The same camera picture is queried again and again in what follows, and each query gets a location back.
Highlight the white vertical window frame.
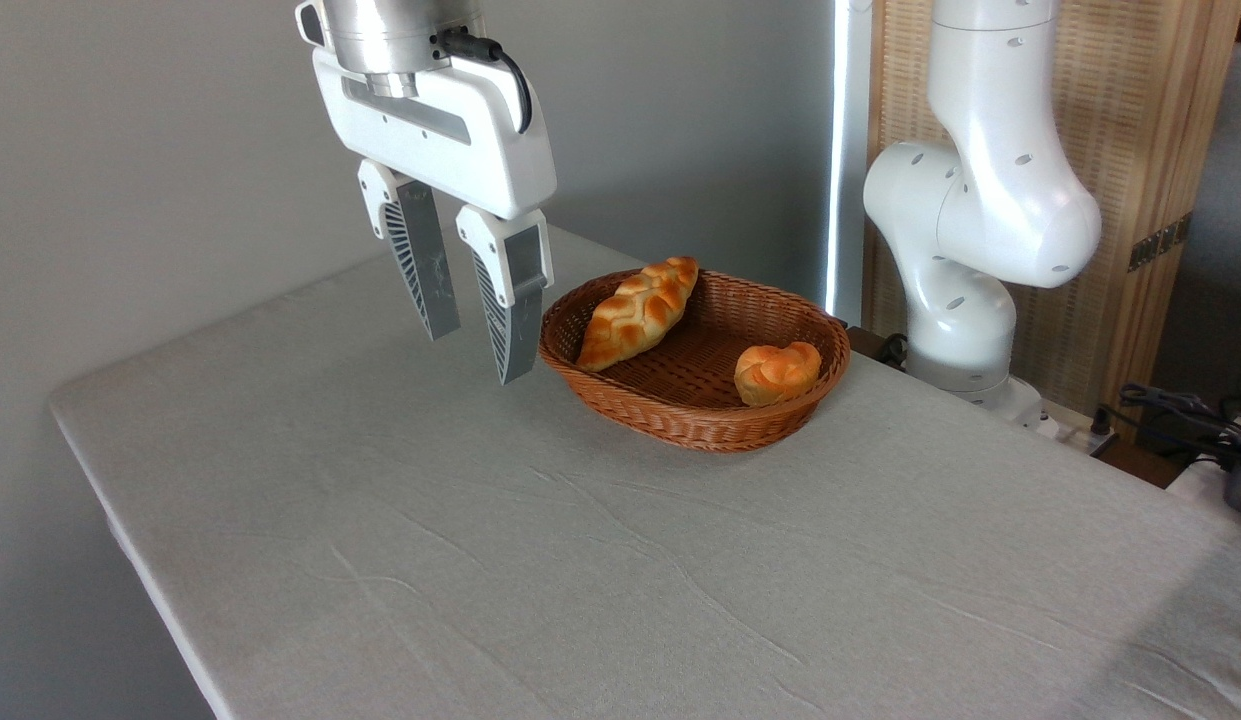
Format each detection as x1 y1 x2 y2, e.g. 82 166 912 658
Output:
823 0 874 326

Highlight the bundle of dark cables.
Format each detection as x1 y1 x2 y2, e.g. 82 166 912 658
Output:
1117 383 1241 471

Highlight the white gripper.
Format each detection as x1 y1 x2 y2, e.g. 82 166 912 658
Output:
312 45 558 386

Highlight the small round bread roll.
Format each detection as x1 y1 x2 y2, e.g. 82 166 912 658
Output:
734 341 823 407

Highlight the white power strip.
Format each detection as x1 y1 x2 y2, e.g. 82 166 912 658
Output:
1040 400 1121 453

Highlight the brown wicker basket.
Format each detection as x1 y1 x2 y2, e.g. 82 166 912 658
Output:
538 268 852 454

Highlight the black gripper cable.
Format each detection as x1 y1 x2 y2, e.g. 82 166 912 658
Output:
435 28 533 135

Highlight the grey tablecloth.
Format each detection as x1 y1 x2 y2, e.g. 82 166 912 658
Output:
48 225 1241 720

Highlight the wooden bamboo folding screen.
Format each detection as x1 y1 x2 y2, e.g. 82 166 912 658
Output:
865 0 1241 421

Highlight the dark metal screen hinge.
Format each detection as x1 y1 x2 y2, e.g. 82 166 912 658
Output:
1128 212 1194 273

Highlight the long braided bread loaf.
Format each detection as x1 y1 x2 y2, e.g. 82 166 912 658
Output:
575 256 701 373

